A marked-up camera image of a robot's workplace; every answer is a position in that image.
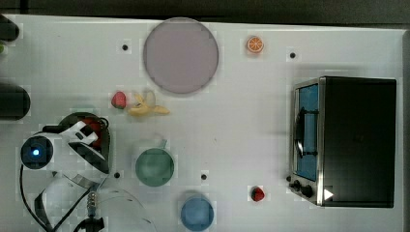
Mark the black toaster oven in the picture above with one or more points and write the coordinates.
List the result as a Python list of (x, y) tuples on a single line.
[(343, 141)]

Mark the orange slice toy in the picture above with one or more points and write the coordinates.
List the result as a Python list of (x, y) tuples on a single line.
[(255, 44)]

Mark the red strawberry toy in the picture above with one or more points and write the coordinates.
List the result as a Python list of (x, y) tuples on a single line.
[(119, 100)]

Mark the green metal mug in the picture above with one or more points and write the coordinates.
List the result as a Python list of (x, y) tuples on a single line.
[(155, 166)]

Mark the green toy vegetable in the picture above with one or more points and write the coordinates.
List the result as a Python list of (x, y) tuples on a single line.
[(2, 48)]

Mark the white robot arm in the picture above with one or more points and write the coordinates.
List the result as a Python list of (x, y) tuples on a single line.
[(78, 156)]

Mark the blue bowl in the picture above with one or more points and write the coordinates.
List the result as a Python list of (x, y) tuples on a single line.
[(197, 214)]

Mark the peeled banana toy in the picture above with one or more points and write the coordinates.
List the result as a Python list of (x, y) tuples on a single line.
[(146, 105)]

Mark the red strawberry near oven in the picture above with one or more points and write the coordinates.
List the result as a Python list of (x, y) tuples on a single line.
[(257, 194)]

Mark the red ketchup bottle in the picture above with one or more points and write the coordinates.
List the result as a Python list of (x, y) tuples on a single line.
[(92, 132)]

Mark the grey round plate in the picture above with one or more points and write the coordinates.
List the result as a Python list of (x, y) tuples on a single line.
[(181, 55)]

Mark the black frying pan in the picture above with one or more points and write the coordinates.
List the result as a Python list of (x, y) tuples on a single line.
[(14, 102)]

